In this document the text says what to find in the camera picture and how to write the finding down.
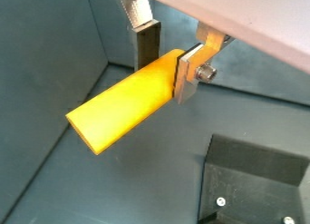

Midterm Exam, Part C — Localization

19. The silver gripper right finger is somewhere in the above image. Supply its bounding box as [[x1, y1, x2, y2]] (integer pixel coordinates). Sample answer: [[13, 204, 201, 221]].
[[174, 22, 234, 104]]

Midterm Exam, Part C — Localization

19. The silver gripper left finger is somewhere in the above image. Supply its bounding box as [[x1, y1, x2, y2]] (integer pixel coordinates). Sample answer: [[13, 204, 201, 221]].
[[121, 0, 162, 71]]

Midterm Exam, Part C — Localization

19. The yellow oval peg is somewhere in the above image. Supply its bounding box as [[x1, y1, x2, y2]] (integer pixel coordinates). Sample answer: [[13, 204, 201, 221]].
[[66, 49, 185, 155]]

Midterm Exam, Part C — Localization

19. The black curved fixture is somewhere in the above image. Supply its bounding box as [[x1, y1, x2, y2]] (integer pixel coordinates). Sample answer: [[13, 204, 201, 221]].
[[198, 135, 310, 224]]

